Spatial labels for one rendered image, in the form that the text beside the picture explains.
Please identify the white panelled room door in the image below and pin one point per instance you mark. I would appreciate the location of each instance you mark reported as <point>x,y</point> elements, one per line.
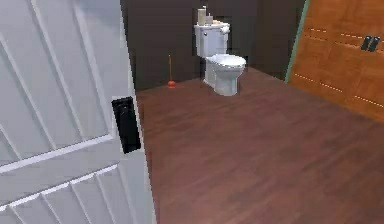
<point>56,110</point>

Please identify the beige toilet paper roll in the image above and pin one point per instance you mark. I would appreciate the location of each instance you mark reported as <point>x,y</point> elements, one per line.
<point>201,16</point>

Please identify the white toilet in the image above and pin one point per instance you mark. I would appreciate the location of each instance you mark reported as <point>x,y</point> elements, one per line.
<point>221,63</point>

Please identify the grey soap bottle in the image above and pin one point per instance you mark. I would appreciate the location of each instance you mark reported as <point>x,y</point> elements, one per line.
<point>209,19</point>

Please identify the red toilet plunger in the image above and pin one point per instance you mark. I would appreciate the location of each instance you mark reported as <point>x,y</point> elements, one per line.
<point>171,81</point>

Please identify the orange wooden cupboard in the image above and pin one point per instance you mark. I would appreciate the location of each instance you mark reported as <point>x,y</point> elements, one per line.
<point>336,63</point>

